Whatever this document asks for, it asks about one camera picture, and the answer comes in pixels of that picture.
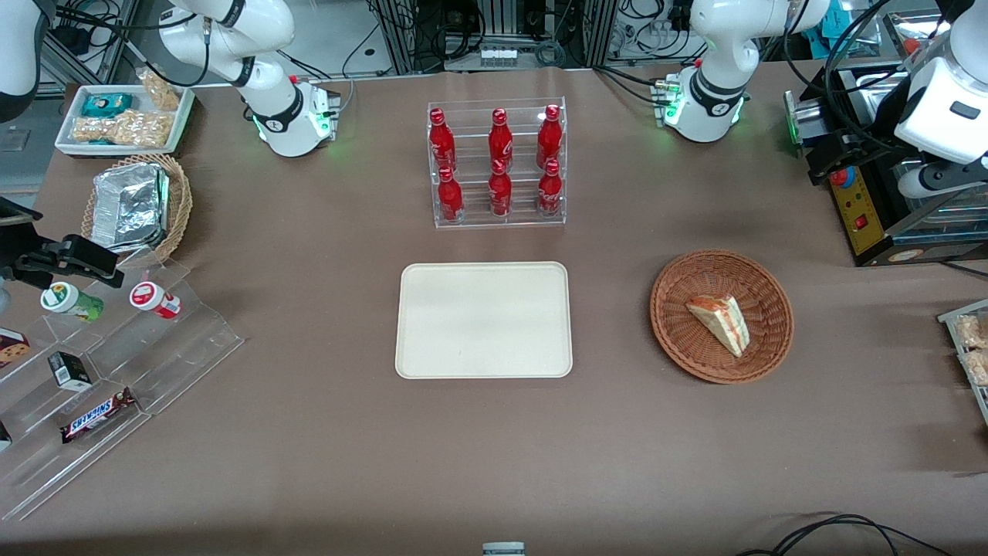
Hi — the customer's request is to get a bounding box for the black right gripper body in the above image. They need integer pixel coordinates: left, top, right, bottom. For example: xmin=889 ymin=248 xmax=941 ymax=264
xmin=0 ymin=230 xmax=72 ymax=291

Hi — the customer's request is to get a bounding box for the triangular sandwich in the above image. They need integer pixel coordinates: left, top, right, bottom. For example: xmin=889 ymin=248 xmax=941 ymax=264
xmin=685 ymin=295 xmax=751 ymax=359

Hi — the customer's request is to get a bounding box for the oval tan wicker basket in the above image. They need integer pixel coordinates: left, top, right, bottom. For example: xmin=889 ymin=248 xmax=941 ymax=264
xmin=80 ymin=152 xmax=194 ymax=265

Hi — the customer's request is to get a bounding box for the round brown wicker basket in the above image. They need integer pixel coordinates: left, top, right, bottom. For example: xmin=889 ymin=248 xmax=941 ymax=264
xmin=649 ymin=249 xmax=795 ymax=385

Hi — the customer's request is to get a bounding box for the white tray with snack bags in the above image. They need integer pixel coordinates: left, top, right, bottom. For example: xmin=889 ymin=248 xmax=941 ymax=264
xmin=937 ymin=299 xmax=988 ymax=426

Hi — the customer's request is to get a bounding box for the cream rectangular tray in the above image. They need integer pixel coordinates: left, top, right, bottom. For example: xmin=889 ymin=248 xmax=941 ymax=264
xmin=394 ymin=262 xmax=574 ymax=380

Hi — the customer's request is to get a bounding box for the green capped white cup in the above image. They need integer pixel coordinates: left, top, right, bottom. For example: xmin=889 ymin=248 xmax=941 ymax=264
xmin=40 ymin=281 xmax=105 ymax=324

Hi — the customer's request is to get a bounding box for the silver foil packet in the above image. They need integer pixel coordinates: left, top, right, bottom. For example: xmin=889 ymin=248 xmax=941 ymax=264
xmin=90 ymin=163 xmax=171 ymax=253

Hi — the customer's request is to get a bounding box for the red capped white cup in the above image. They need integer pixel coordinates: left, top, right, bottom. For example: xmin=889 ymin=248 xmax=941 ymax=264
xmin=129 ymin=281 xmax=183 ymax=320

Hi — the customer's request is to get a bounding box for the black heating machine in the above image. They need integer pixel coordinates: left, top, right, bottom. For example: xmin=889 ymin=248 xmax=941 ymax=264
xmin=783 ymin=60 xmax=988 ymax=268

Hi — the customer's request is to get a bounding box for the brown cookie box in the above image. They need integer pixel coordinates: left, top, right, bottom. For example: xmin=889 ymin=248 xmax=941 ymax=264
xmin=0 ymin=327 xmax=32 ymax=370

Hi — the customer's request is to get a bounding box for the small black box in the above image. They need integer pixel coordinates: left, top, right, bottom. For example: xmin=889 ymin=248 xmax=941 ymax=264
xmin=47 ymin=351 xmax=93 ymax=392

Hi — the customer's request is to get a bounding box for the clear acrylic stepped display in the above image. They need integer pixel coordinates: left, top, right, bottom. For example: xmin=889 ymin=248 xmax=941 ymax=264
xmin=0 ymin=257 xmax=245 ymax=523

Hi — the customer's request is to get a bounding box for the large clear nut bag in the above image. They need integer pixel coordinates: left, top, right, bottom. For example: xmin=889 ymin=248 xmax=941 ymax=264
xmin=70 ymin=110 xmax=173 ymax=149

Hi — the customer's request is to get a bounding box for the teal snack packet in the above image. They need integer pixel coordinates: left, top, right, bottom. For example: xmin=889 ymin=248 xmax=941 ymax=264
xmin=80 ymin=93 xmax=134 ymax=119

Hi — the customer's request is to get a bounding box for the Snickers chocolate bar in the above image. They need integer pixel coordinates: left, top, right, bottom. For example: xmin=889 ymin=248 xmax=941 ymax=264
xmin=60 ymin=387 xmax=137 ymax=445

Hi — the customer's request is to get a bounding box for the small clear nut bag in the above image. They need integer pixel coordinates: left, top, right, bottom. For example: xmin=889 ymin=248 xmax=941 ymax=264
xmin=137 ymin=67 xmax=183 ymax=112

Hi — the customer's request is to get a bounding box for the red cola bottle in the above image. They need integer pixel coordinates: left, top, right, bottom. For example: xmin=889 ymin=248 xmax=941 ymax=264
xmin=428 ymin=107 xmax=457 ymax=174
xmin=488 ymin=159 xmax=513 ymax=219
xmin=536 ymin=104 xmax=563 ymax=169
xmin=488 ymin=107 xmax=514 ymax=172
xmin=537 ymin=158 xmax=563 ymax=219
xmin=437 ymin=166 xmax=465 ymax=225

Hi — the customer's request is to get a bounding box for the clear acrylic bottle rack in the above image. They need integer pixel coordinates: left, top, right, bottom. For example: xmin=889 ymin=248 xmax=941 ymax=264
xmin=427 ymin=97 xmax=567 ymax=230

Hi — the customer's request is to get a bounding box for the black floor cable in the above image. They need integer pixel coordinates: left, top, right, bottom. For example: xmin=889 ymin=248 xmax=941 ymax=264
xmin=736 ymin=513 xmax=955 ymax=556

